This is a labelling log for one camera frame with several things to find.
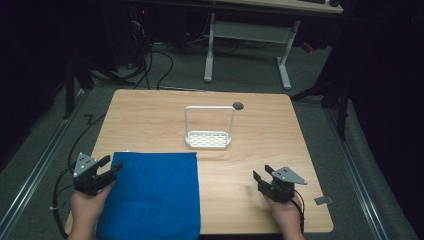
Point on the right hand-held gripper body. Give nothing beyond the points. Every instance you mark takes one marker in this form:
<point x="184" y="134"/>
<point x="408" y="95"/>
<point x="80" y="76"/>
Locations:
<point x="283" y="186"/>

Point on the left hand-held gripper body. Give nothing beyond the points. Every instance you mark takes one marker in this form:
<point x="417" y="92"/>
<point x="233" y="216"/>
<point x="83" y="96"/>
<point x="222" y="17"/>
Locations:
<point x="84" y="166"/>

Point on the person's right hand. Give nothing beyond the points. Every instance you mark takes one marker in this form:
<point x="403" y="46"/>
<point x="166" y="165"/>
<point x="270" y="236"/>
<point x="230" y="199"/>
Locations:
<point x="285" y="215"/>

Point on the person's left hand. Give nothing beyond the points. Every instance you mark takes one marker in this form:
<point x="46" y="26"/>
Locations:
<point x="85" y="210"/>

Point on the grey tape piece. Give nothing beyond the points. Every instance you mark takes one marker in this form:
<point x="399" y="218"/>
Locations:
<point x="323" y="200"/>

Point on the blue towel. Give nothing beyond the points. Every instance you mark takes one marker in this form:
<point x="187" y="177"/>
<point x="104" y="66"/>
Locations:
<point x="153" y="196"/>

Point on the black metal stand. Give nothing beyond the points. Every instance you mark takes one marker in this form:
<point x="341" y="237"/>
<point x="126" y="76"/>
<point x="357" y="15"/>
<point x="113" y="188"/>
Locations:
<point x="340" y="96"/>
<point x="70" y="90"/>

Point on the small red object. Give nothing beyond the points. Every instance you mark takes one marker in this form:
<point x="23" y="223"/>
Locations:
<point x="307" y="47"/>

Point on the white desk with metal legs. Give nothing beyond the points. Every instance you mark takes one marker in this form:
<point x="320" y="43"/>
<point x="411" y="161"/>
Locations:
<point x="250" y="31"/>

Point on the metal floor rail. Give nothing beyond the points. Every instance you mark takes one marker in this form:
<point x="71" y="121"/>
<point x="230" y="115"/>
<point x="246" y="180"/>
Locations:
<point x="358" y="180"/>
<point x="40" y="160"/>

